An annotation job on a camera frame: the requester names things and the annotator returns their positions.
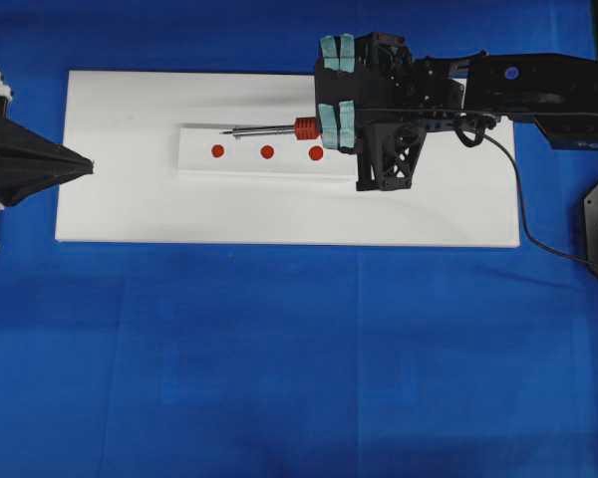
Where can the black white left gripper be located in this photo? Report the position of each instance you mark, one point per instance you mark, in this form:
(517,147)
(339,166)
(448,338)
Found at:
(14,138)

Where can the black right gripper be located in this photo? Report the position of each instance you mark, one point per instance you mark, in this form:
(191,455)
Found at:
(375,101)

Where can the red handled soldering iron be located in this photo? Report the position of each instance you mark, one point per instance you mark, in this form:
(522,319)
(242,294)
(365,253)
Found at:
(301,129)

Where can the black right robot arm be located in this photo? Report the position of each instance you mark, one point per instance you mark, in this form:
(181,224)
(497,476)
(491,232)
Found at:
(557,93)

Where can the right red dot mark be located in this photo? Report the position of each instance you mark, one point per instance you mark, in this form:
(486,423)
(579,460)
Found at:
(316,152)

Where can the red dot mark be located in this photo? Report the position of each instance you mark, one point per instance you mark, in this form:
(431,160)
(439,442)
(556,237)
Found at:
(267,151)
(217,151)
(316,152)

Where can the middle red dot mark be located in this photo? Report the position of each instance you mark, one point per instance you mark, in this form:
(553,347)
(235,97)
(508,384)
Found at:
(267,151)

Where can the left red dot mark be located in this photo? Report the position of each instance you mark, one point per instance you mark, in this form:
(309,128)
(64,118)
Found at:
(217,151)

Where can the large white foam board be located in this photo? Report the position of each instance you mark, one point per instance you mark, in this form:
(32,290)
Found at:
(127,124)

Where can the small white marked plate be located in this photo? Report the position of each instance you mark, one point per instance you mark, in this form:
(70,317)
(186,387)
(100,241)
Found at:
(242,156)

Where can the blue table cloth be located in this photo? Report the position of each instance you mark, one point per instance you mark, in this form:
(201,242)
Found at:
(262,361)

